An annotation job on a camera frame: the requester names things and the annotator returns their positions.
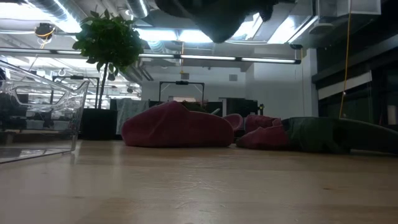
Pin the dark green cloth pile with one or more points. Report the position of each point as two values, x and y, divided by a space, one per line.
311 135
373 140

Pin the clear plastic bin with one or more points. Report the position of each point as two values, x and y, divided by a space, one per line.
79 102

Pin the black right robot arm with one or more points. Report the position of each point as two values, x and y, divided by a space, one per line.
217 18

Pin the black screen panel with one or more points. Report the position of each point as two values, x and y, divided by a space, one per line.
239 107

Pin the long linear ceiling light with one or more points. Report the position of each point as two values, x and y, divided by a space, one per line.
208 57

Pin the small black tripod device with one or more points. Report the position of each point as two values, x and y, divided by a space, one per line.
261 109

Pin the gray fabric cover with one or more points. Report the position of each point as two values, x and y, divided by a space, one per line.
132 116

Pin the potted green plant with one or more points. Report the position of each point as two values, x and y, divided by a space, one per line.
109 40

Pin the white ventilation box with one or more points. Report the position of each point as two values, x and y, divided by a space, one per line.
348 7

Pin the gray wall vent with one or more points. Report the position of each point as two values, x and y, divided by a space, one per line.
185 76
233 77

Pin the silver air duct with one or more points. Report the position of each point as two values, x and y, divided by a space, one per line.
136 7

